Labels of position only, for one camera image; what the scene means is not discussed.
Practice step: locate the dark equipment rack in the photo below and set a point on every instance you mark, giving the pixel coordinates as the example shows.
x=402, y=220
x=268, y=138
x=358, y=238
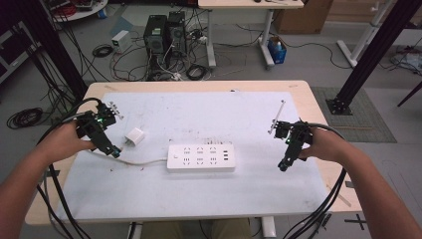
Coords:
x=11, y=49

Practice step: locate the person's left hand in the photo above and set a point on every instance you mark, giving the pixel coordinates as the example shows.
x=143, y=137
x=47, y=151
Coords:
x=61, y=142

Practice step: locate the white charger adapter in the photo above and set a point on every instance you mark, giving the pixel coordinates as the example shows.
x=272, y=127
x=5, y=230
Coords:
x=135, y=136

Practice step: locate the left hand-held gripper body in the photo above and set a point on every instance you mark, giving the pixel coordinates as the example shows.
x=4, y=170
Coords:
x=96, y=121

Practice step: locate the person's right hand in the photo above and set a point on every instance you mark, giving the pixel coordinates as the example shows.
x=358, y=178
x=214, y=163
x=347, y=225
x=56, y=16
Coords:
x=326, y=146

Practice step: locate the small white box device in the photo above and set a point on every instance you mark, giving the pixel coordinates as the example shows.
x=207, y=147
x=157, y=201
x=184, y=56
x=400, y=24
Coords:
x=121, y=40

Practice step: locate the grey floor mat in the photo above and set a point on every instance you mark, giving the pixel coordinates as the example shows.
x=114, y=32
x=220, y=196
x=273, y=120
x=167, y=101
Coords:
x=365, y=119

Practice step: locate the pale blue table mat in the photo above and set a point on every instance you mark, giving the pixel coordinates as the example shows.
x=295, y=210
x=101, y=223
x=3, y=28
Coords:
x=199, y=195

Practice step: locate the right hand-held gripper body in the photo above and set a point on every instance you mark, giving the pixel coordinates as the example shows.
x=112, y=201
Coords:
x=297, y=132

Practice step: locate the brown cardboard box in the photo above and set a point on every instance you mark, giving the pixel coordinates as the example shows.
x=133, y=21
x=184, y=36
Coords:
x=303, y=16

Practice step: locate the black metal post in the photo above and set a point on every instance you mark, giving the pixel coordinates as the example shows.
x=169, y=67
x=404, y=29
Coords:
x=53, y=43
x=375, y=49

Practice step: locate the black computer tower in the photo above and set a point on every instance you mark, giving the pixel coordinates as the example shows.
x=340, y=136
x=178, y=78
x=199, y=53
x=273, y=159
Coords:
x=155, y=35
x=177, y=31

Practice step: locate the round white table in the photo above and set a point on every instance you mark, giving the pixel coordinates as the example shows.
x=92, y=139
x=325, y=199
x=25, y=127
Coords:
x=79, y=10

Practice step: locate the white metal stand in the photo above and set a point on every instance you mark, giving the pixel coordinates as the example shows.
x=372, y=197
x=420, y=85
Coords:
x=363, y=40

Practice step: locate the white power strip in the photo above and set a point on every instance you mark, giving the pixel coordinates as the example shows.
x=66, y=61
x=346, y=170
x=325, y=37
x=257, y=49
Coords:
x=200, y=162

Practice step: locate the blue box with bottle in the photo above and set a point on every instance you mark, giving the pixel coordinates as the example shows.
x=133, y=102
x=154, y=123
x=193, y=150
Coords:
x=277, y=49

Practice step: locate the wooden desk with white legs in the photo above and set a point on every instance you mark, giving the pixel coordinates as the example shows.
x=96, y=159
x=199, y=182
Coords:
x=249, y=3

